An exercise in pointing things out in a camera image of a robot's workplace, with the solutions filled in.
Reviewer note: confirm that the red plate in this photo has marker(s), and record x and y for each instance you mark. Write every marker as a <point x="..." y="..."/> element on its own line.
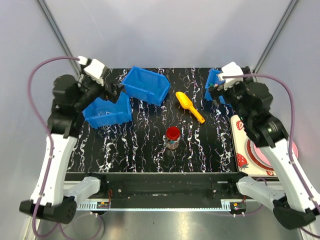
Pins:
<point x="255" y="163"/>

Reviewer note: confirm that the aluminium corner post right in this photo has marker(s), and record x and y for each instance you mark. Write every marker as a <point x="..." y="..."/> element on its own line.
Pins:
<point x="291" y="7"/>

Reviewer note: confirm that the pink plate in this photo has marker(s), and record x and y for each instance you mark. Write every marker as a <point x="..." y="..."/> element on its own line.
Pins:
<point x="269" y="156"/>

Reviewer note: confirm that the red jar lid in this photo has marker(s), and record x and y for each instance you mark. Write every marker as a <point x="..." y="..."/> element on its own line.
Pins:
<point x="173" y="133"/>

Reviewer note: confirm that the aluminium corner post left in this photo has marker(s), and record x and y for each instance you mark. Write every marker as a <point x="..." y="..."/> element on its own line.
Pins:
<point x="52" y="23"/>

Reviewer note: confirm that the clear plastic jar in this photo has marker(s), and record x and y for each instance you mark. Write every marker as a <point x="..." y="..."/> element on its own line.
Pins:
<point x="172" y="144"/>

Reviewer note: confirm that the blue bin with star candies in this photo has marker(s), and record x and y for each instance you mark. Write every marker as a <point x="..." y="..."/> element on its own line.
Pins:
<point x="146" y="86"/>

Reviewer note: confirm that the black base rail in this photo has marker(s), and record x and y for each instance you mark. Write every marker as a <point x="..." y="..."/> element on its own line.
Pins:
<point x="165" y="190"/>

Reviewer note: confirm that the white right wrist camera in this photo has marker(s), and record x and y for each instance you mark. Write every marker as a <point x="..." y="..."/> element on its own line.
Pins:
<point x="230" y="75"/>

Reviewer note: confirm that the strawberry print tray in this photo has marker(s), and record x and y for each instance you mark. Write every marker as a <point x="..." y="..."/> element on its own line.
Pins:
<point x="239" y="138"/>

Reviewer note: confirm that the blue bin with flower candies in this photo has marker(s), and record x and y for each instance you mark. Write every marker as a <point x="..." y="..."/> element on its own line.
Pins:
<point x="215" y="88"/>

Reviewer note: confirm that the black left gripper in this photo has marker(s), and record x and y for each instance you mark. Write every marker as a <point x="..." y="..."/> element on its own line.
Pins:
<point x="113" y="94"/>

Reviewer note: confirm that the aluminium corner post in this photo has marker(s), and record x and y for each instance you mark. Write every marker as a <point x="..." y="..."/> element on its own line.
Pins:
<point x="291" y="7"/>
<point x="52" y="23"/>

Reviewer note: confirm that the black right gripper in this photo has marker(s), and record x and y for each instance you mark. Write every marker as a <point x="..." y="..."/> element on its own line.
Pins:
<point x="219" y="90"/>

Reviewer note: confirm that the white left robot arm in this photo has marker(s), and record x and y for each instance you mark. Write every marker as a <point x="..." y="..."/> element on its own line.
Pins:
<point x="49" y="201"/>

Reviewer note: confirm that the yellow plastic scoop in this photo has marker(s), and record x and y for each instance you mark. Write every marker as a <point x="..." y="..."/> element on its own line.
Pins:
<point x="187" y="104"/>

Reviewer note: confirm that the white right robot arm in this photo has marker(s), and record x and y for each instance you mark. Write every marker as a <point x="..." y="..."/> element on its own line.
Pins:
<point x="298" y="203"/>

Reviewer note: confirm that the blue bin with lollipops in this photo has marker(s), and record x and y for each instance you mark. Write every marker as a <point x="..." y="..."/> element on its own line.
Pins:
<point x="101" y="113"/>

